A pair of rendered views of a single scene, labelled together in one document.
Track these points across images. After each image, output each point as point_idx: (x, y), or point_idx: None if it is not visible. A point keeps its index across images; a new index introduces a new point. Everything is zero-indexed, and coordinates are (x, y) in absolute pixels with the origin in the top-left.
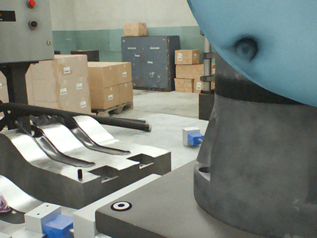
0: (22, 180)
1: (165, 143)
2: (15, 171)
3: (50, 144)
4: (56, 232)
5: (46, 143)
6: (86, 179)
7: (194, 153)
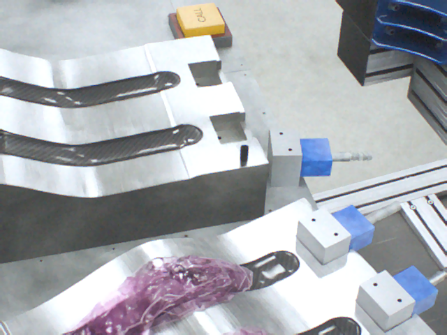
0: (51, 237)
1: (2, 12)
2: (22, 234)
3: (36, 142)
4: (367, 235)
5: (28, 145)
6: (256, 153)
7: (101, 8)
